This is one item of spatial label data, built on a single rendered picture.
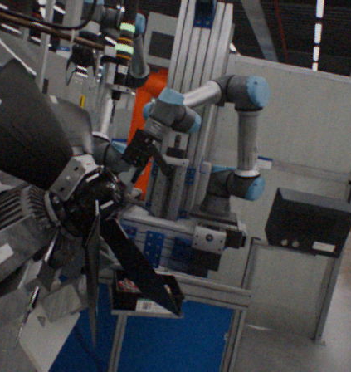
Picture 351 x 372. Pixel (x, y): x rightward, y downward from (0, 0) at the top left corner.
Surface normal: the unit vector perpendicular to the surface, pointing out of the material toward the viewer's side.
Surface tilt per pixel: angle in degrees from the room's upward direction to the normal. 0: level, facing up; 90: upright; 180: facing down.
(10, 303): 102
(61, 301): 84
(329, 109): 90
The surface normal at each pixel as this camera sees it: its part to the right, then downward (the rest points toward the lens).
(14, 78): 0.89, -0.15
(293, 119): -0.03, 0.11
